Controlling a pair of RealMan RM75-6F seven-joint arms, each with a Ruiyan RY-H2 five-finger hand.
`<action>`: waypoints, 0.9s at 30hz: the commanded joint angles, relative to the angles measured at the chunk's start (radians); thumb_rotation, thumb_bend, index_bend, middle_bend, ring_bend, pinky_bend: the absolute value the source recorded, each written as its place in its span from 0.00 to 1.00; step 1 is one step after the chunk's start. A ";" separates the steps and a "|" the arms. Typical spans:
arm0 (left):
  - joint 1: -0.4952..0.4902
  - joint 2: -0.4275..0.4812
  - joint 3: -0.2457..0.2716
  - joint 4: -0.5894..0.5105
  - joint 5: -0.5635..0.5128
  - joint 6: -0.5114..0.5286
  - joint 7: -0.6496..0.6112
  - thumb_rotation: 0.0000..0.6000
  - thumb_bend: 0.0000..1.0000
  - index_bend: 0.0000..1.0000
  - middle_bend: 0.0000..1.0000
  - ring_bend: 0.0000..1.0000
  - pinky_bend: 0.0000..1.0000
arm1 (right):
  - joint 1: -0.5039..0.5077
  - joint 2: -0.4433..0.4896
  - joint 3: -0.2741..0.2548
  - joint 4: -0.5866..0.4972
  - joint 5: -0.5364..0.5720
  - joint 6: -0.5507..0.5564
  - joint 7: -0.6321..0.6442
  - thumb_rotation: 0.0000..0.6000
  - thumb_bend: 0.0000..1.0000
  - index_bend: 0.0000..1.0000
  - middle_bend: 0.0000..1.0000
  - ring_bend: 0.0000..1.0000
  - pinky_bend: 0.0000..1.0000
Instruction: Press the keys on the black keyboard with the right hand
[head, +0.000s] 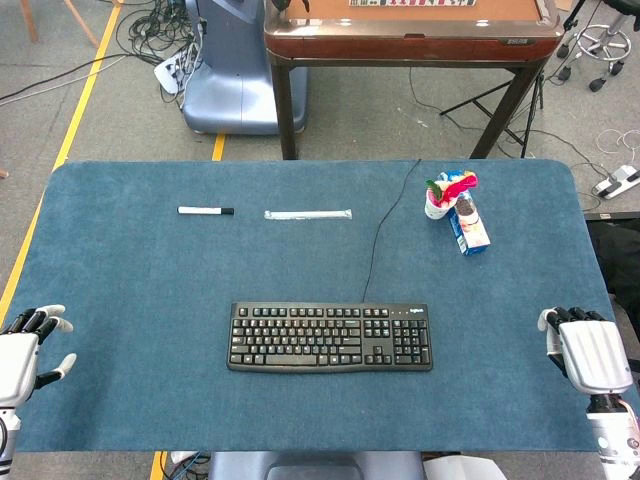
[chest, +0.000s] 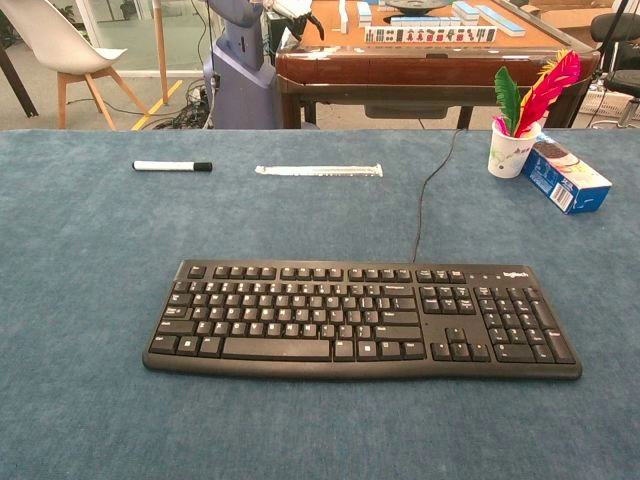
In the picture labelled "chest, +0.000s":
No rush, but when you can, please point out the black computer keyboard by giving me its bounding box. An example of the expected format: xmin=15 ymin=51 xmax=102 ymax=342
xmin=141 ymin=258 xmax=584 ymax=381

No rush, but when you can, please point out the purple robot base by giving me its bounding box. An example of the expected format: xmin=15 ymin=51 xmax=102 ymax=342
xmin=202 ymin=0 xmax=279 ymax=130

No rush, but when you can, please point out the white plastic wrapped packet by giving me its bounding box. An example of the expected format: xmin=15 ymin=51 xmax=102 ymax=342
xmin=254 ymin=162 xmax=385 ymax=178

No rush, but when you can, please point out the white marker with black cap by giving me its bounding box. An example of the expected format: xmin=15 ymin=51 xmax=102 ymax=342
xmin=132 ymin=160 xmax=214 ymax=174

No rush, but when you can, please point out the brown mahjong table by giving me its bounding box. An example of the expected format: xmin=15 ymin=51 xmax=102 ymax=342
xmin=274 ymin=0 xmax=602 ymax=130

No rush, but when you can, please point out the white paper cup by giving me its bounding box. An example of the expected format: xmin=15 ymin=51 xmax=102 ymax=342
xmin=487 ymin=118 xmax=543 ymax=180

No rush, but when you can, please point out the black background robot hand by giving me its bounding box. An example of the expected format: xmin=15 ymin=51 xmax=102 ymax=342
xmin=279 ymin=11 xmax=326 ymax=44

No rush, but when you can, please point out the blue table cloth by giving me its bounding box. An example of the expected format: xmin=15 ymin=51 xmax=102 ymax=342
xmin=0 ymin=128 xmax=640 ymax=480

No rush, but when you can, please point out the row of face-up mahjong tiles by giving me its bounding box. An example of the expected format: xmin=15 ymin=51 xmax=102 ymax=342
xmin=364 ymin=25 xmax=498 ymax=45

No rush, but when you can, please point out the green feather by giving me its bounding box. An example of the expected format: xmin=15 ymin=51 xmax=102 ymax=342
xmin=494 ymin=65 xmax=523 ymax=137

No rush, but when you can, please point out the row of blue-backed mahjong tiles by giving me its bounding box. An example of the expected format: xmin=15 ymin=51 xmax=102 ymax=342
xmin=390 ymin=15 xmax=462 ymax=28

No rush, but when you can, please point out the light wooden pole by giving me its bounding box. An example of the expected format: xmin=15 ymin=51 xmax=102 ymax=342
xmin=151 ymin=0 xmax=171 ymax=106

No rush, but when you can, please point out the blue cookie box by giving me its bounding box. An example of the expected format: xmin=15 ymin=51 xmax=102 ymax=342
xmin=520 ymin=139 xmax=614 ymax=216

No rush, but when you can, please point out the dark mahjong table centre disc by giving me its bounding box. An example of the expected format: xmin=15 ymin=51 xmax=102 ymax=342
xmin=383 ymin=0 xmax=452 ymax=14

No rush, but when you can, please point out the wide mahjong tile stack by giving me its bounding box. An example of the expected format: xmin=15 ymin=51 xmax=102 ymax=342
xmin=451 ymin=0 xmax=482 ymax=25

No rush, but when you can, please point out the pink red feather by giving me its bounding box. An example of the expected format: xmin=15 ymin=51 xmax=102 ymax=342
xmin=508 ymin=48 xmax=583 ymax=139

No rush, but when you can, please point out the long diagonal mahjong tile row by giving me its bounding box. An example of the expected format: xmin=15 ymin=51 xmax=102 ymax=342
xmin=476 ymin=4 xmax=527 ymax=37

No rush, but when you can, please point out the white plastic basket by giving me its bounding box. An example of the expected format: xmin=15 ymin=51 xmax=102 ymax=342
xmin=581 ymin=89 xmax=630 ymax=117

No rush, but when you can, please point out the white chair with wooden legs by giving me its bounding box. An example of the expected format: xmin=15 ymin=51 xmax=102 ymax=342
xmin=0 ymin=0 xmax=152 ymax=130

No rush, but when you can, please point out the dark table leg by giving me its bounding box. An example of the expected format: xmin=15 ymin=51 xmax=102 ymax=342
xmin=0 ymin=47 xmax=40 ymax=119

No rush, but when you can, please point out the black office chair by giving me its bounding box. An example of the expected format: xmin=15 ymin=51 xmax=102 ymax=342
xmin=588 ymin=12 xmax=640 ymax=129

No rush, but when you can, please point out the thin black cable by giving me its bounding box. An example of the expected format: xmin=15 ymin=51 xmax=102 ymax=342
xmin=411 ymin=128 xmax=468 ymax=265

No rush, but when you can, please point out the bundle of floor cables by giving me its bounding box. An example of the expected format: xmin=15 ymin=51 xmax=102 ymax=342
xmin=153 ymin=79 xmax=217 ymax=131

